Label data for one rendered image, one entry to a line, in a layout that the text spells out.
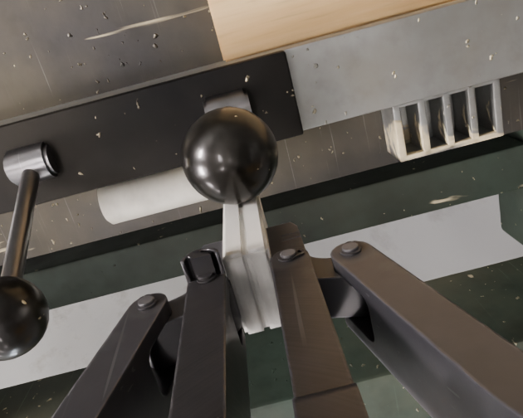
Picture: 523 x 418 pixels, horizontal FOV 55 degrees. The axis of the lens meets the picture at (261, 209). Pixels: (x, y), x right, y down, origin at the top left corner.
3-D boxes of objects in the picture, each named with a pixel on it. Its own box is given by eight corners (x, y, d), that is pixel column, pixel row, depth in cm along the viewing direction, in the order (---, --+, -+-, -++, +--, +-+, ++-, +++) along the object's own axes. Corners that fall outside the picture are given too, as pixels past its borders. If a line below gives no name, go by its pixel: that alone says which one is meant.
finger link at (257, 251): (244, 253, 16) (267, 246, 16) (239, 185, 22) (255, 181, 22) (267, 332, 17) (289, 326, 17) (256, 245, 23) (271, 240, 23)
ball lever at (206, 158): (266, 130, 31) (294, 204, 19) (207, 146, 31) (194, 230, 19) (251, 69, 30) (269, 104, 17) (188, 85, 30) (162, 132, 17)
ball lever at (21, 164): (79, 165, 32) (61, 363, 23) (21, 180, 32) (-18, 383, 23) (49, 119, 29) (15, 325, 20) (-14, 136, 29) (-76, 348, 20)
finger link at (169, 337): (242, 349, 15) (146, 374, 15) (238, 271, 20) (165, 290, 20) (229, 307, 14) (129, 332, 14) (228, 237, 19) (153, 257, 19)
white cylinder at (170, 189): (117, 216, 36) (223, 187, 36) (108, 231, 34) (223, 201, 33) (102, 177, 35) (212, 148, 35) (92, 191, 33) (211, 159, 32)
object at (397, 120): (482, 127, 36) (504, 135, 33) (387, 152, 36) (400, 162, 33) (477, 70, 35) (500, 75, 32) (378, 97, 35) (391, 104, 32)
